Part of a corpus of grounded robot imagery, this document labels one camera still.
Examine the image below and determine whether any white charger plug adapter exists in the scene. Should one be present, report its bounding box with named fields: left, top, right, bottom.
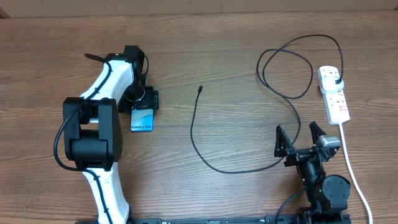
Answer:
left=320, top=77, right=345, bottom=94

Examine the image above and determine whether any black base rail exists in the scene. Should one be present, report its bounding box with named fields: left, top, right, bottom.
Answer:
left=74, top=213, right=352, bottom=224

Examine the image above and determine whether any blue Galaxy smartphone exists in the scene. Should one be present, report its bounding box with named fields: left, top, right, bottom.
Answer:
left=130, top=109, right=154, bottom=132

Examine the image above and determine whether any white power strip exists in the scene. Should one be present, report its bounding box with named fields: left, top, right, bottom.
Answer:
left=317, top=66, right=350, bottom=125

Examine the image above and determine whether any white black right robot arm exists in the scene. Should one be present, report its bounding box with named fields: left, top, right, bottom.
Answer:
left=266, top=121, right=351, bottom=223

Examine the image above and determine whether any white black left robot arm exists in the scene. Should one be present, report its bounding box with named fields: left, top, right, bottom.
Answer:
left=53, top=45, right=159, bottom=223

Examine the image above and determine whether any white power strip cord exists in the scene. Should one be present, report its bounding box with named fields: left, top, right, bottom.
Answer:
left=338, top=123, right=373, bottom=224

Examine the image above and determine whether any black charger cable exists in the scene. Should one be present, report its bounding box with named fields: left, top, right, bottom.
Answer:
left=190, top=34, right=345, bottom=174

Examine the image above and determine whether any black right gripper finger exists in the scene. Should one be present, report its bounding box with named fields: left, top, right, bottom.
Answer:
left=308, top=121, right=326, bottom=145
left=274, top=125, right=294, bottom=157

